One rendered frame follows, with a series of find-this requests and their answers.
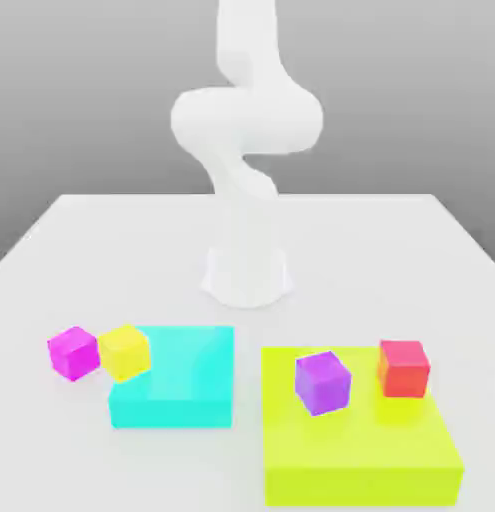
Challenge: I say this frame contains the small red cube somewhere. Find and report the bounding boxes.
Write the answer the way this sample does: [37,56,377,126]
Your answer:
[376,339,432,400]

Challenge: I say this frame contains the small purple cube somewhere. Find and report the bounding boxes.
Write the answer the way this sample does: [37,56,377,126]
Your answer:
[294,350,353,418]

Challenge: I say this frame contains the large cyan box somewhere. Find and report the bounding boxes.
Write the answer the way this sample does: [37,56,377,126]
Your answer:
[107,324,236,430]

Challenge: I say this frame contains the small magenta cube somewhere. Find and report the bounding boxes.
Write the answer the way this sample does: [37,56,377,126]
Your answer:
[46,325,101,383]

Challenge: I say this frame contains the small yellow cube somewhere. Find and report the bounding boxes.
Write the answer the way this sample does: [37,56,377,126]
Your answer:
[96,323,152,384]

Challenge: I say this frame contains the large lime box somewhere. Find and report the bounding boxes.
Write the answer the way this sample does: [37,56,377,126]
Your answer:
[260,346,466,508]

